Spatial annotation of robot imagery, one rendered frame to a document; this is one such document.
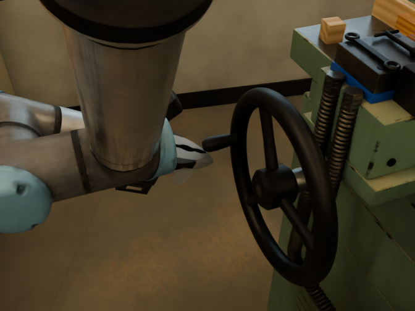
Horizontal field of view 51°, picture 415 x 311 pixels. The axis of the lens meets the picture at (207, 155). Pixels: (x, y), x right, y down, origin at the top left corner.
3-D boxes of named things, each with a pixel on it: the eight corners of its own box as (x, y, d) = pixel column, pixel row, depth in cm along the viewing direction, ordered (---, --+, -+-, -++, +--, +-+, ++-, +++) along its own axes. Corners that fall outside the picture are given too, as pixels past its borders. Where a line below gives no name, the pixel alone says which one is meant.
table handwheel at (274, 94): (337, 200, 43) (291, 328, 63) (492, 153, 48) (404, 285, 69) (225, 51, 62) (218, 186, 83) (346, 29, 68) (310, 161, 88)
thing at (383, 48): (329, 69, 59) (337, 30, 56) (396, 55, 62) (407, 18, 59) (392, 123, 50) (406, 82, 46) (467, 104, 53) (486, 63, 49)
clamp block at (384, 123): (307, 118, 66) (317, 65, 60) (382, 100, 70) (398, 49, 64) (367, 183, 56) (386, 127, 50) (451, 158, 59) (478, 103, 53)
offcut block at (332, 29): (334, 34, 80) (338, 16, 78) (342, 42, 78) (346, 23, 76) (318, 36, 80) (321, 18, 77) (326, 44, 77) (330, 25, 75)
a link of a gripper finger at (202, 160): (197, 181, 74) (149, 171, 69) (215, 154, 71) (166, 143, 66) (204, 193, 72) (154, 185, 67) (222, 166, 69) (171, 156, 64)
